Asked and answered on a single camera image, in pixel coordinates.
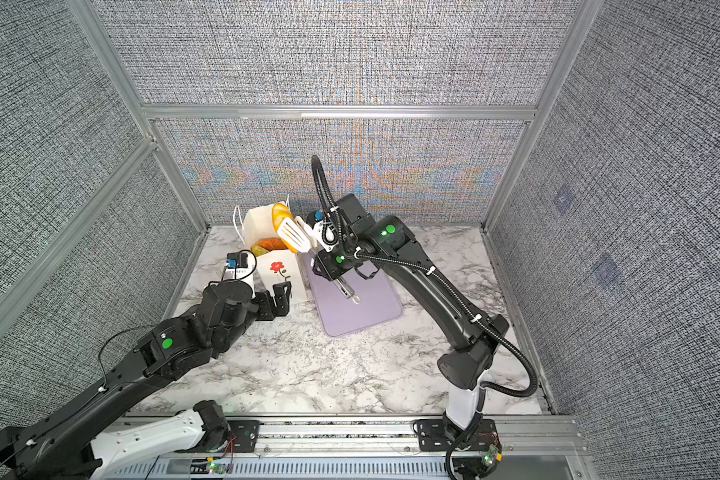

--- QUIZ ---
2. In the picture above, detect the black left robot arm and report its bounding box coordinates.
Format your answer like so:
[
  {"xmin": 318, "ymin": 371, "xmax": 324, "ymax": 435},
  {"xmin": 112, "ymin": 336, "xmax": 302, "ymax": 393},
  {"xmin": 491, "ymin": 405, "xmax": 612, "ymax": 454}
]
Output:
[{"xmin": 0, "ymin": 280, "xmax": 292, "ymax": 479}]

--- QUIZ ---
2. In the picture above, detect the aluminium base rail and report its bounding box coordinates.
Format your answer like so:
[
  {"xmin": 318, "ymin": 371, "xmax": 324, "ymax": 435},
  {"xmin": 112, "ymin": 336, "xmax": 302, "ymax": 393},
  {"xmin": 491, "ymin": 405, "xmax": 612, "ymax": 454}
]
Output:
[{"xmin": 83, "ymin": 413, "xmax": 595, "ymax": 480}]

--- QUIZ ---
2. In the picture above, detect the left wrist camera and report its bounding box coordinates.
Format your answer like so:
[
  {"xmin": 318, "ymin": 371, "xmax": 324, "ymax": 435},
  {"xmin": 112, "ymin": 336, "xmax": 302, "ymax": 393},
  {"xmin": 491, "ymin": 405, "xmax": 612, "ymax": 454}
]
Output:
[{"xmin": 221, "ymin": 250, "xmax": 257, "ymax": 283}]

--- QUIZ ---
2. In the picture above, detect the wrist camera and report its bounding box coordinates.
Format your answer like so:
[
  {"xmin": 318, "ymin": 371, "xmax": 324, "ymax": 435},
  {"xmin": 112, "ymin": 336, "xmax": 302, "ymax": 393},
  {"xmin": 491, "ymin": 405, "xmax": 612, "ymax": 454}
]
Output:
[
  {"xmin": 221, "ymin": 250, "xmax": 257, "ymax": 283},
  {"xmin": 305, "ymin": 210, "xmax": 337, "ymax": 252}
]

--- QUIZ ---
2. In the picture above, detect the small golden bread roll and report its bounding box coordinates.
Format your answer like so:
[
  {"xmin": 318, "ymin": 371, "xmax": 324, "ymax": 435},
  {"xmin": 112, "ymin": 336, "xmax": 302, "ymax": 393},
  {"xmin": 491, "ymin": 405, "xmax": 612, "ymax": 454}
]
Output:
[{"xmin": 271, "ymin": 202, "xmax": 303, "ymax": 253}]

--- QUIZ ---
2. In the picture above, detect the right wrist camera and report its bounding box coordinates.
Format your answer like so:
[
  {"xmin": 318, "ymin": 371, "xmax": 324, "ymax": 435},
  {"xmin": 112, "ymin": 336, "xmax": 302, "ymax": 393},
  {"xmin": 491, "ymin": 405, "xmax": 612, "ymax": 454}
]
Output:
[{"xmin": 305, "ymin": 210, "xmax": 337, "ymax": 252}]

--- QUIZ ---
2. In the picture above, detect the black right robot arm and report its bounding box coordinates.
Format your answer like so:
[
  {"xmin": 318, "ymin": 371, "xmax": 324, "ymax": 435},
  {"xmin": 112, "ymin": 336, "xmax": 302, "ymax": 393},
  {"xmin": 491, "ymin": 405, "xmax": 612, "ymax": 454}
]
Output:
[{"xmin": 305, "ymin": 203, "xmax": 527, "ymax": 435}]

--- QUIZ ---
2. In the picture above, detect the striped croissant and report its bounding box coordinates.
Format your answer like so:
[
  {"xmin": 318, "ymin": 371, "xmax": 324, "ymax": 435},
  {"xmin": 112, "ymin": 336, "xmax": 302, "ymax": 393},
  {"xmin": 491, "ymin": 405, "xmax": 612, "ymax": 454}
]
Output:
[{"xmin": 250, "ymin": 245, "xmax": 269, "ymax": 257}]

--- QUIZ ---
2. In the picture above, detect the orange triangular pastry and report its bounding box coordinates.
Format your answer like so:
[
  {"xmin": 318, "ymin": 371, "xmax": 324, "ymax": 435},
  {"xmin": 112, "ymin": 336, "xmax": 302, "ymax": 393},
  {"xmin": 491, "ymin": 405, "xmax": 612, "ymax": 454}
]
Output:
[{"xmin": 256, "ymin": 237, "xmax": 288, "ymax": 251}]

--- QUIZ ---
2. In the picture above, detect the black corrugated cable conduit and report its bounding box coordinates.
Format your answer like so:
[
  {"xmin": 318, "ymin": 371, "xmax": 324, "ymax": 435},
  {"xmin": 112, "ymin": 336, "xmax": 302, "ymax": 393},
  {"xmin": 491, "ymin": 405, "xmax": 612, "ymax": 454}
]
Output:
[{"xmin": 310, "ymin": 154, "xmax": 539, "ymax": 480}]

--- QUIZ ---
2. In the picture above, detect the lilac plastic tray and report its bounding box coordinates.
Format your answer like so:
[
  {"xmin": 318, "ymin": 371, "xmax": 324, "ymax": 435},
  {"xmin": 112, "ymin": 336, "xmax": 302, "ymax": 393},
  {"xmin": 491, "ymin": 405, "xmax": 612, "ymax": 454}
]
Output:
[{"xmin": 305, "ymin": 262, "xmax": 403, "ymax": 337}]

